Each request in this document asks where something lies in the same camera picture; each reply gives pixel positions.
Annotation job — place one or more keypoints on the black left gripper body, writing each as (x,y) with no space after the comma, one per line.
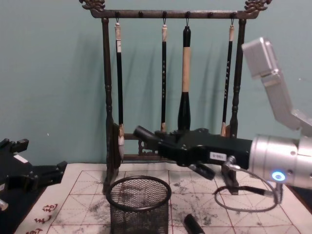
(12,168)

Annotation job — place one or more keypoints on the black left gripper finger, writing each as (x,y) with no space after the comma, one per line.
(20,144)
(51,173)

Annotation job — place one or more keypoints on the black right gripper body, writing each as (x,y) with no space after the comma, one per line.
(219,148)

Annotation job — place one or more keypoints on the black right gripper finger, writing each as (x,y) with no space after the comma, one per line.
(146,136)
(203,171)

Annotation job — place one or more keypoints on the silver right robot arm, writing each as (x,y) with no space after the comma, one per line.
(275,156)

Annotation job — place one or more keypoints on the white gridded calligraphy mat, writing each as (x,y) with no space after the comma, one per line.
(219,219)

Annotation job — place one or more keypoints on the black cylinder stick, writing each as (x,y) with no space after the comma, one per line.
(193,225)

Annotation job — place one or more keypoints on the thin black brush white label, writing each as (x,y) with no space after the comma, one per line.
(119,78)

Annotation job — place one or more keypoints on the thin black brush pale cap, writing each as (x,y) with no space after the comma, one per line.
(164,73)
(228,73)

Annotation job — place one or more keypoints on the dark wooden brush rack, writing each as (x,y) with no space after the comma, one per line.
(106,73)

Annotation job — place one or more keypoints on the thick black and cream brush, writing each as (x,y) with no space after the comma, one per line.
(186,68)

